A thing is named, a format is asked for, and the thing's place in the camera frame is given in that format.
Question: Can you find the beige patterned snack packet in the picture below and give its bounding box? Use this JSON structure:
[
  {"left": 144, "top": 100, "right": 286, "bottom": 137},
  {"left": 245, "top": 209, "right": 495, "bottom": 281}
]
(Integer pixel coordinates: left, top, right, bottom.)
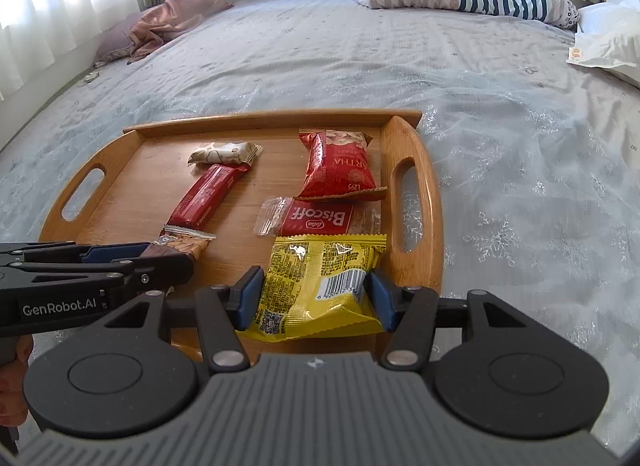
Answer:
[{"left": 187, "top": 142, "right": 264, "bottom": 167}]

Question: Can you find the brown nut bar packet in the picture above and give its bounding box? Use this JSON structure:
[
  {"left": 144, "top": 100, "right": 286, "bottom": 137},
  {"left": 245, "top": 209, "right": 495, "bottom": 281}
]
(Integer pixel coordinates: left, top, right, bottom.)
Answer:
[{"left": 150, "top": 225, "right": 217, "bottom": 267}]

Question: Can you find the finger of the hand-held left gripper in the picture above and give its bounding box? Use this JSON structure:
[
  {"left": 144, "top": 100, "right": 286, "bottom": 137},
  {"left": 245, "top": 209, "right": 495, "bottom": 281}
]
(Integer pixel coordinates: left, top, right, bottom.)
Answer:
[
  {"left": 0, "top": 252, "right": 195, "bottom": 295},
  {"left": 0, "top": 241, "right": 151, "bottom": 265}
]

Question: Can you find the red biscuit packet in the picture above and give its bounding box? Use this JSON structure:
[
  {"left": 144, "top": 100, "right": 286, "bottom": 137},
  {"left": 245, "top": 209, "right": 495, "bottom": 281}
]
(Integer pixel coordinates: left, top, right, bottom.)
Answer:
[{"left": 254, "top": 197, "right": 382, "bottom": 237}]

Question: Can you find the pink crumpled cloth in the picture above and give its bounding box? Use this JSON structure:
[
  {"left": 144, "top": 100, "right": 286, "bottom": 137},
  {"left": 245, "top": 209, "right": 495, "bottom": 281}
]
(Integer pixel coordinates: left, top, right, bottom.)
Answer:
[{"left": 126, "top": 0, "right": 234, "bottom": 65}]

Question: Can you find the red nut snack bag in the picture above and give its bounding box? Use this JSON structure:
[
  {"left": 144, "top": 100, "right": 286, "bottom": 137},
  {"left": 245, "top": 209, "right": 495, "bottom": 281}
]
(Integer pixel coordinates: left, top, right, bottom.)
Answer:
[{"left": 297, "top": 128, "right": 389, "bottom": 201}]

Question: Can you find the purple pillow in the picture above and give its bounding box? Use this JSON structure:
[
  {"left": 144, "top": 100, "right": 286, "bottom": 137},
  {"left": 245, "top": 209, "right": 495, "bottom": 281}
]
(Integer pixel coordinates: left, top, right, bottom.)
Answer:
[{"left": 92, "top": 12, "right": 151, "bottom": 69}]

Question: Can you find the wooden tray with handles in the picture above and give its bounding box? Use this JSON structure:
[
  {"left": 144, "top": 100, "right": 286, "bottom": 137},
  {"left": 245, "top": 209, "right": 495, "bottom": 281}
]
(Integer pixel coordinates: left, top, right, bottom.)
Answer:
[{"left": 39, "top": 108, "right": 445, "bottom": 362}]

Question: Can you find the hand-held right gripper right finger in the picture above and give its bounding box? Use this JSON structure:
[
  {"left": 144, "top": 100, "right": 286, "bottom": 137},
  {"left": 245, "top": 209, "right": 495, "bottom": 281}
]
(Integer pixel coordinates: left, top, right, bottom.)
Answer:
[{"left": 367, "top": 268, "right": 556, "bottom": 373}]

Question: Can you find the white pillow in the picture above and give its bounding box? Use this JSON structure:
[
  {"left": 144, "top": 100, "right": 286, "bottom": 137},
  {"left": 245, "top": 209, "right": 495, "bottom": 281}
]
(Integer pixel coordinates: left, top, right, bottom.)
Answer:
[{"left": 566, "top": 0, "right": 640, "bottom": 89}]

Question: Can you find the yellow snack packet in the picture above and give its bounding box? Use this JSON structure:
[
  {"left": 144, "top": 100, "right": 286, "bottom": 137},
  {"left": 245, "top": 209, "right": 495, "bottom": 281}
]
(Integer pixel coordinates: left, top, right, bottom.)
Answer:
[{"left": 239, "top": 233, "right": 388, "bottom": 343}]

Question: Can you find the long red bar packet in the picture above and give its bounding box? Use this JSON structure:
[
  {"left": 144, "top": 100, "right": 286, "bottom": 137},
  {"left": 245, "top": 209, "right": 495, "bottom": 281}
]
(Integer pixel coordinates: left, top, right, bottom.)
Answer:
[{"left": 166, "top": 164, "right": 250, "bottom": 229}]

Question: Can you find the person's left hand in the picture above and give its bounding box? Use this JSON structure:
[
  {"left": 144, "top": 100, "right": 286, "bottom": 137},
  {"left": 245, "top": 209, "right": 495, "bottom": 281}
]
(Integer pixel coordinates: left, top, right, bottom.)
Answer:
[{"left": 0, "top": 335, "right": 35, "bottom": 428}]

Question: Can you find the bed with pale blue cover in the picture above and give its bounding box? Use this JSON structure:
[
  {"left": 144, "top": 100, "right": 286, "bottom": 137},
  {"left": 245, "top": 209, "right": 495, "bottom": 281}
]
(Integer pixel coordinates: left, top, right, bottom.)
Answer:
[{"left": 0, "top": 0, "right": 640, "bottom": 447}]

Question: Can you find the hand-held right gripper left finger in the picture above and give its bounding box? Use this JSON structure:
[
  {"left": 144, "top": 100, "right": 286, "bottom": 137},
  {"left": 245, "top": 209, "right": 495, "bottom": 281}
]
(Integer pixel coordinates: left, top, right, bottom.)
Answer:
[{"left": 85, "top": 266, "right": 264, "bottom": 374}]

